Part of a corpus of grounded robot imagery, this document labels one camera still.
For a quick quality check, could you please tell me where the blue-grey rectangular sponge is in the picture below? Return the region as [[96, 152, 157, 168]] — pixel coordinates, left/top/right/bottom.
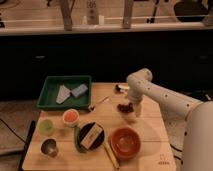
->
[[71, 84, 88, 98]]

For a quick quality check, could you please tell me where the red bowl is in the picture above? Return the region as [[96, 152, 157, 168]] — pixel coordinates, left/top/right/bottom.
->
[[109, 127, 141, 160]]

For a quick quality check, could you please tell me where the grey wedge sponge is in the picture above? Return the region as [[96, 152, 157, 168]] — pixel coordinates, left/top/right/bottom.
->
[[56, 85, 71, 104]]

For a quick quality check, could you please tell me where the green plastic tray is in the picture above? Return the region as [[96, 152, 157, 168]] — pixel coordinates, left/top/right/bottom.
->
[[37, 75, 92, 110]]

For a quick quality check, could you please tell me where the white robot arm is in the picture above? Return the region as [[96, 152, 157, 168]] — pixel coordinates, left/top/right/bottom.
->
[[127, 68, 213, 171]]

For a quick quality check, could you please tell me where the wooden shelf ledge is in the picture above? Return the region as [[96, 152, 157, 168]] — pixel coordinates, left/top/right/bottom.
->
[[0, 22, 213, 36]]

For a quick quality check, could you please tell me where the green vegetable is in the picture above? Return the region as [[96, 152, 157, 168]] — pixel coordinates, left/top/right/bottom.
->
[[74, 126, 86, 153]]

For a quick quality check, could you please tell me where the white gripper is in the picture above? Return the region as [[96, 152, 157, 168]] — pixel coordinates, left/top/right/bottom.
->
[[127, 89, 143, 117]]

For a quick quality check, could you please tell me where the metal cup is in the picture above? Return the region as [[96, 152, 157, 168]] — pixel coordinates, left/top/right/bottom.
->
[[41, 139, 58, 157]]

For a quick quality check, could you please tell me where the black cable left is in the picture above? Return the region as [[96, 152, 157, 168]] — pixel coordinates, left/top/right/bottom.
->
[[0, 118, 26, 144]]

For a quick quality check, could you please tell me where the yellow wooden stick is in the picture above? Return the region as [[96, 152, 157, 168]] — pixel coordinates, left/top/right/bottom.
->
[[104, 141, 120, 170]]

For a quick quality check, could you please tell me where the green cup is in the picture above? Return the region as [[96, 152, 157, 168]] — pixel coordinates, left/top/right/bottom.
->
[[39, 119, 54, 136]]

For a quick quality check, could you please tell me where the white cup orange inside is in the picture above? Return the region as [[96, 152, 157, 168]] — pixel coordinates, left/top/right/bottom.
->
[[62, 109, 79, 127]]

